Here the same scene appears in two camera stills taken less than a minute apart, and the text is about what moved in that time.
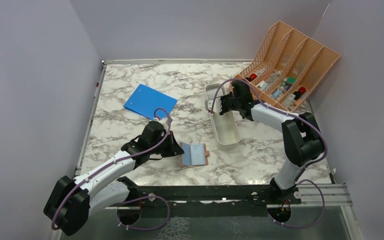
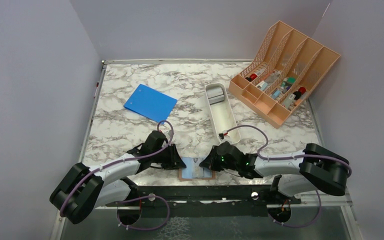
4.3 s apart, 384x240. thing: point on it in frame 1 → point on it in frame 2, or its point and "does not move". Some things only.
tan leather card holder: x=195 y=154 → x=213 y=175
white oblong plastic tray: x=226 y=126 does not move
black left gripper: x=174 y=149 → x=175 y=161
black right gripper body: x=228 y=102 → x=221 y=164
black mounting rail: x=261 y=196 does not move
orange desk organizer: x=288 y=67 does not move
